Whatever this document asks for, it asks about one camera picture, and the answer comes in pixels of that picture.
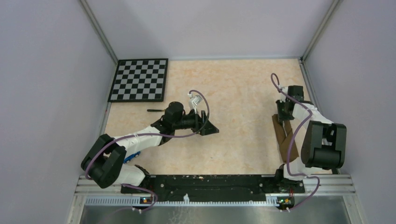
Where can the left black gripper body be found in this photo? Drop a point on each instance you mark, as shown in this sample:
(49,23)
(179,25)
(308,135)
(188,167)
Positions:
(190,121)

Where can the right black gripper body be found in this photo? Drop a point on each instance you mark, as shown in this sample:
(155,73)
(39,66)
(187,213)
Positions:
(283,115)

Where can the brown cloth napkin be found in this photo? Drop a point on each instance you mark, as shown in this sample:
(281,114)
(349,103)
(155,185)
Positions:
(284,133)

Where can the knife with wooden handle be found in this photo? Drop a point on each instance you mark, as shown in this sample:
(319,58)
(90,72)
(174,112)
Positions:
(156,110)

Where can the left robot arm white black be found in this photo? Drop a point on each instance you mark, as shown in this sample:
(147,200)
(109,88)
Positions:
(105,161)

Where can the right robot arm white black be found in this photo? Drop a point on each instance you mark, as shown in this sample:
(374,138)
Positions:
(324,142)

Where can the black white checkerboard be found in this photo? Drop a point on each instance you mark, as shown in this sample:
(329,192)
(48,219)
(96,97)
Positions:
(139,80)

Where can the blue toy car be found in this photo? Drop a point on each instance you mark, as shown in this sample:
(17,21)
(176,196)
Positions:
(129,158)

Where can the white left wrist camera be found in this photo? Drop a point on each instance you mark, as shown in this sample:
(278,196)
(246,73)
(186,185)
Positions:
(194,101)

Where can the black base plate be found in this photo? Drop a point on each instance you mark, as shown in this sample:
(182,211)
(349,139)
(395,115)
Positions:
(219,188)

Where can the aluminium frame rail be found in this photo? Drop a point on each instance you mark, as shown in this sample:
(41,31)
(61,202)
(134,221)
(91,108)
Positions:
(116,195)

